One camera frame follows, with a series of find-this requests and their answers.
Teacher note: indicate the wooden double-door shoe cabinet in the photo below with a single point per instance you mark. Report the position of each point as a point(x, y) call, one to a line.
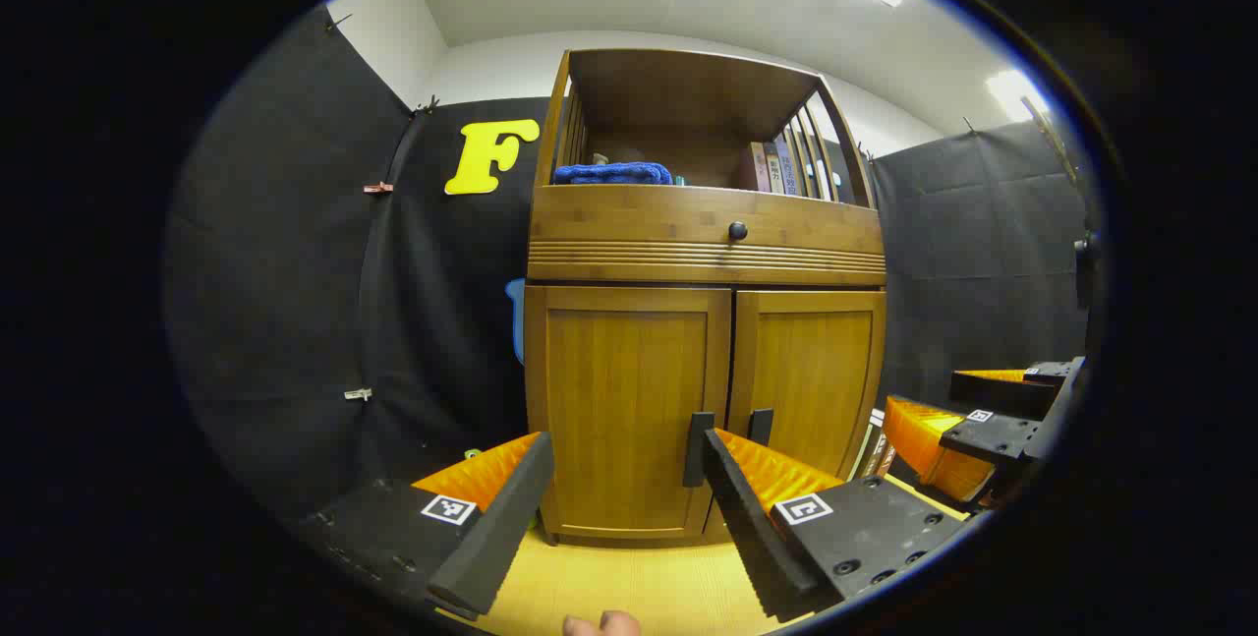
point(688, 86)

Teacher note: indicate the small ceiling light panel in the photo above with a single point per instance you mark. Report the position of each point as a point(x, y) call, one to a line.
point(1017, 93)

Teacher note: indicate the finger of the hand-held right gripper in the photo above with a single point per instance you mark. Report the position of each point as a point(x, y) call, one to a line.
point(1002, 395)
point(993, 439)

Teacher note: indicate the blue folded towel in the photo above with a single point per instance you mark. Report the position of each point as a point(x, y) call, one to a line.
point(614, 174)

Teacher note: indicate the dark striped object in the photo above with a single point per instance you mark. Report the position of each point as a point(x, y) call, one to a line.
point(873, 444)

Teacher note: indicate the white clip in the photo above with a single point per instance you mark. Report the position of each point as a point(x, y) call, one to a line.
point(358, 394)

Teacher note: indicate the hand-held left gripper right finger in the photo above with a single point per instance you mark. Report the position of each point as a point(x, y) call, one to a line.
point(747, 528)

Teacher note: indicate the pink clip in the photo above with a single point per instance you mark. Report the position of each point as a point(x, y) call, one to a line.
point(378, 188)

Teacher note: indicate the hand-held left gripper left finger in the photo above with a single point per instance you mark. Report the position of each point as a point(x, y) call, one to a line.
point(501, 538)

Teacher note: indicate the wooden shoe cabinet door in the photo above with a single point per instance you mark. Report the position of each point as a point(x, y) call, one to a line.
point(619, 400)
point(816, 371)

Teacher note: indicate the brown book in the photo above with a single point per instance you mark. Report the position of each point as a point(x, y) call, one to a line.
point(759, 169)

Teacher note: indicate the thin beige rod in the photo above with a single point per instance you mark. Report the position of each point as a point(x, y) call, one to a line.
point(1044, 137)

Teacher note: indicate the black backdrop cloth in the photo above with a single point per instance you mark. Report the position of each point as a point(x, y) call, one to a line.
point(295, 272)

